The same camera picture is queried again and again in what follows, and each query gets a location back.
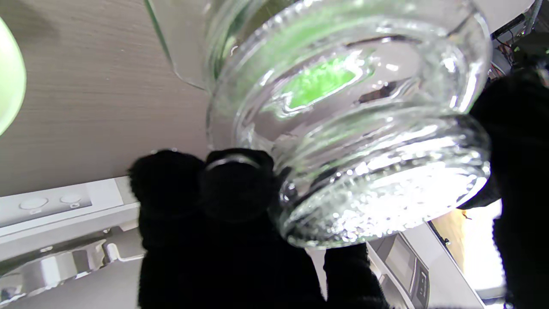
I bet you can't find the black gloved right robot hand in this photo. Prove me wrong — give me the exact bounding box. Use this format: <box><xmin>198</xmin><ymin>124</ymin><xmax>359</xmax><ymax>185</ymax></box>
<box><xmin>128</xmin><ymin>60</ymin><xmax>549</xmax><ymax>309</ymax></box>

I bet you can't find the clear glass jar lid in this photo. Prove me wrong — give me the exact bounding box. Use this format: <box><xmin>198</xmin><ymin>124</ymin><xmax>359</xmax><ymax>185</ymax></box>
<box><xmin>205</xmin><ymin>0</ymin><xmax>493</xmax><ymax>250</ymax></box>

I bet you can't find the clear glass jar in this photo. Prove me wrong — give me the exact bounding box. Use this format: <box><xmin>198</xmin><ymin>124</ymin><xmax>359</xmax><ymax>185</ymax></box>
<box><xmin>144</xmin><ymin>0</ymin><xmax>241</xmax><ymax>91</ymax></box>

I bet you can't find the cream plastic funnel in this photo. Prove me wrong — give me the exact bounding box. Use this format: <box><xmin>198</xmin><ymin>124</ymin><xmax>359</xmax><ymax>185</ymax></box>
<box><xmin>0</xmin><ymin>17</ymin><xmax>27</xmax><ymax>136</ymax></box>

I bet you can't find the printed kitchen backdrop poster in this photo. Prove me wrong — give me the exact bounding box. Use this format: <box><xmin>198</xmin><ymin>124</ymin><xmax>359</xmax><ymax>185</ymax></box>
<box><xmin>0</xmin><ymin>175</ymin><xmax>507</xmax><ymax>309</ymax></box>

